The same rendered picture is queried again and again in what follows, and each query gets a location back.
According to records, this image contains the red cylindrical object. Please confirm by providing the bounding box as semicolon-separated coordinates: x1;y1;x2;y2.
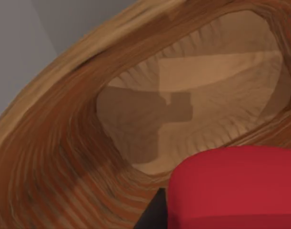
167;146;291;229

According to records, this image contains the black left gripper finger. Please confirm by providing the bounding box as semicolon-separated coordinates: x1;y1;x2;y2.
134;187;169;229

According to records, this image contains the brown woven basket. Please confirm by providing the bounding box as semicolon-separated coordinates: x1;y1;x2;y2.
0;0;291;229

